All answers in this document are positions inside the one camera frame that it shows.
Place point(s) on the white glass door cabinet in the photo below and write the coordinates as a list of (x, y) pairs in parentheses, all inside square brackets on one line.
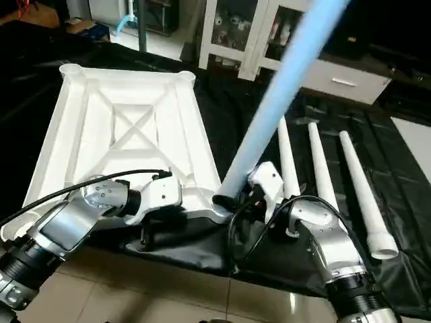
[(236, 33)]

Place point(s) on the blue flat box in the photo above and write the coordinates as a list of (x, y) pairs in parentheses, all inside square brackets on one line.
[(91, 30)]

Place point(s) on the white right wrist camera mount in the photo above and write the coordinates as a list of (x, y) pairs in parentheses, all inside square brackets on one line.
[(268, 185)]

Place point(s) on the grey metal pole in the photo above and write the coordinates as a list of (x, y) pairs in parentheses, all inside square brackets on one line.
[(142, 27)]

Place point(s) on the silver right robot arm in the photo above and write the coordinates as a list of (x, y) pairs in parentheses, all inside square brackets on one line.
[(330, 249)]

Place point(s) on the white plastic table leg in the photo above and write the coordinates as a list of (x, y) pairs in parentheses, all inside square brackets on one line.
[(283, 87), (288, 161), (367, 195), (322, 168)]

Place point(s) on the light blue plastic item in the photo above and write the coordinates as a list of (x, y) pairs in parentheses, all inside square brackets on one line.
[(122, 23)]

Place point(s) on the brown wooden board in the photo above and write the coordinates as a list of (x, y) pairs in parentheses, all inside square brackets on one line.
[(30, 15)]

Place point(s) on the black work mat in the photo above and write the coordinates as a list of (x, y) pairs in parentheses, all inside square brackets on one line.
[(229, 114)]

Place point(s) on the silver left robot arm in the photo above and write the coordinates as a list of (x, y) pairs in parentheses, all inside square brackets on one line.
[(67, 229)]

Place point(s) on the dark equipment rack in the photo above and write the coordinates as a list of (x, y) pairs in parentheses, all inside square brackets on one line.
[(163, 15)]

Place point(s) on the white plastic table top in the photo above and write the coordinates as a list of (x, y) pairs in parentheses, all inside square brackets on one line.
[(121, 128)]

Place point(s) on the white drawer unit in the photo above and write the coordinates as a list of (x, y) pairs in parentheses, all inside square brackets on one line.
[(343, 81)]

